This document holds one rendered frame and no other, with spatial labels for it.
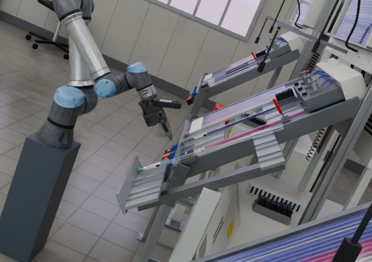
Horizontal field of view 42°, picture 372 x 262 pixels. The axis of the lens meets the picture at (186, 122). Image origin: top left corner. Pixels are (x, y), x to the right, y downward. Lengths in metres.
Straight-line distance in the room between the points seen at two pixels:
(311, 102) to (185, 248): 0.69
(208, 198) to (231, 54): 4.68
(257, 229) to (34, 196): 0.93
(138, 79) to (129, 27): 4.29
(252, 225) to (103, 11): 4.84
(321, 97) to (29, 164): 1.19
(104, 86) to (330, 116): 0.86
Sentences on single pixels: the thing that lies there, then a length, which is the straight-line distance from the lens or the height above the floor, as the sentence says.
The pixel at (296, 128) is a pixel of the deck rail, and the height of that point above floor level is 1.04.
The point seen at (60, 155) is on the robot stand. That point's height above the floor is 0.54.
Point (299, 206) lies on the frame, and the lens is 2.23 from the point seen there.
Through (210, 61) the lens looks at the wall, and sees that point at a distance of 6.16.
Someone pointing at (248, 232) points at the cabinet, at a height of 0.59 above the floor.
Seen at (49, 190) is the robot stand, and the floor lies 0.37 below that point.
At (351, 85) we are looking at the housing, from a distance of 1.81.
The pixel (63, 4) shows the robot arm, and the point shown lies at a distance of 2.02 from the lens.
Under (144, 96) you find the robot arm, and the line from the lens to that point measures 2.06.
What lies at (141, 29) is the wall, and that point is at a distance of 6.28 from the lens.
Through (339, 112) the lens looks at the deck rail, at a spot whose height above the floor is 1.15.
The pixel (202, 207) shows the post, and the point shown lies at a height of 0.75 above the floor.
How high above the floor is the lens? 1.36
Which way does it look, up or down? 15 degrees down
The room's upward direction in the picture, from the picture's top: 23 degrees clockwise
